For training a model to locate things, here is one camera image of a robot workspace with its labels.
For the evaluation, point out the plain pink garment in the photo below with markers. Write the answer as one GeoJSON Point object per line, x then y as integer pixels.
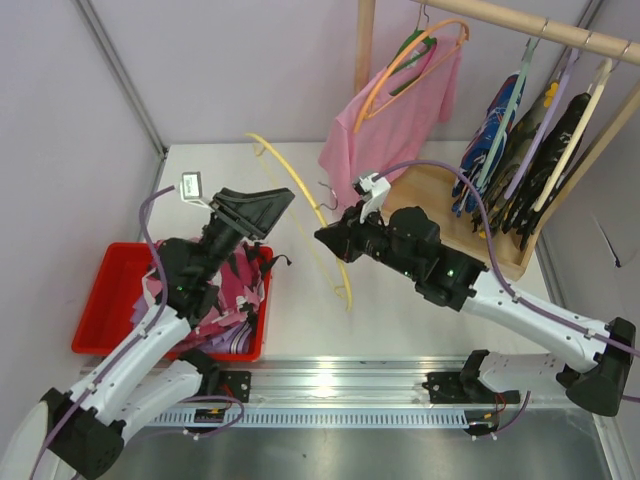
{"type": "Point", "coordinates": [401, 125]}

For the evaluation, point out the red plastic bin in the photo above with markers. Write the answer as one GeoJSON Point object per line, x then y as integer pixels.
{"type": "Point", "coordinates": [126, 286]}

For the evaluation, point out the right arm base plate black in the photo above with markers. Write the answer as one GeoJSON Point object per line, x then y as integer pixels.
{"type": "Point", "coordinates": [451, 387]}

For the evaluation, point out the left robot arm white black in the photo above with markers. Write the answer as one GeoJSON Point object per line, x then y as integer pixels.
{"type": "Point", "coordinates": [89, 425]}

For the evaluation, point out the purple hanger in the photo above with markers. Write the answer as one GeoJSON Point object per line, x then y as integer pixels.
{"type": "Point", "coordinates": [552, 105]}

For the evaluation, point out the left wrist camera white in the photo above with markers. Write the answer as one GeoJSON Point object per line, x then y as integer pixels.
{"type": "Point", "coordinates": [191, 190]}

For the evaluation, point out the purple folded garment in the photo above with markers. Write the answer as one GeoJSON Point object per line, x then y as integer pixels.
{"type": "Point", "coordinates": [223, 332]}

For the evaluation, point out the aluminium mounting rail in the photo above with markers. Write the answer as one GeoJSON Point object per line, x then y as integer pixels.
{"type": "Point", "coordinates": [326, 379]}

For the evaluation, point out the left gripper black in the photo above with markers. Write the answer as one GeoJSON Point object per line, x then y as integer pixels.
{"type": "Point", "coordinates": [236, 216]}

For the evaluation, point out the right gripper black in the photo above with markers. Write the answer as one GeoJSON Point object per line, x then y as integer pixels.
{"type": "Point", "coordinates": [351, 240]}

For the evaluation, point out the blue patterned trousers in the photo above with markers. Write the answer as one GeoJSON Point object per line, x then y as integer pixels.
{"type": "Point", "coordinates": [478, 149]}

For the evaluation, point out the wooden clothes rack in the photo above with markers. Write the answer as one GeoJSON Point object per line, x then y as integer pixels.
{"type": "Point", "coordinates": [447, 196]}

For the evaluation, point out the pink camouflage trousers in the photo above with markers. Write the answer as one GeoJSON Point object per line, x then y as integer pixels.
{"type": "Point", "coordinates": [244, 275]}

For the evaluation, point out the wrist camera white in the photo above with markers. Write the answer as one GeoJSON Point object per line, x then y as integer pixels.
{"type": "Point", "coordinates": [191, 190]}
{"type": "Point", "coordinates": [373, 189]}

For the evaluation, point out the yellow hanger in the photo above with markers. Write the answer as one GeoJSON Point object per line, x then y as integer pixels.
{"type": "Point", "coordinates": [342, 290]}

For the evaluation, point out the black patterned trousers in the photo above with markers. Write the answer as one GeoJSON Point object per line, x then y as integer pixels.
{"type": "Point", "coordinates": [521, 216]}

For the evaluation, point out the olive camouflage trousers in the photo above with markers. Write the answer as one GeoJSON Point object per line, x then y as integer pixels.
{"type": "Point", "coordinates": [502, 214]}

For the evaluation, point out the white slotted cable duct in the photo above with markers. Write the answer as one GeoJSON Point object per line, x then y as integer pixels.
{"type": "Point", "coordinates": [407, 418]}

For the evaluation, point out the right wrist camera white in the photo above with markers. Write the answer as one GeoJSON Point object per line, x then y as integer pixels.
{"type": "Point", "coordinates": [373, 189]}

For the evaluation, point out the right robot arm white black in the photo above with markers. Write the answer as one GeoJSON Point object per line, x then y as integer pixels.
{"type": "Point", "coordinates": [595, 356]}

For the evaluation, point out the cream hanger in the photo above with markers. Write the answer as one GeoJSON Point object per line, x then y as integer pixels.
{"type": "Point", "coordinates": [595, 90]}

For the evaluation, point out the mint green hanger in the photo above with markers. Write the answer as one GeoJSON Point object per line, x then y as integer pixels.
{"type": "Point", "coordinates": [514, 99]}

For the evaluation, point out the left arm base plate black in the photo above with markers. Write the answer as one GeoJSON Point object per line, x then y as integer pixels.
{"type": "Point", "coordinates": [236, 384]}

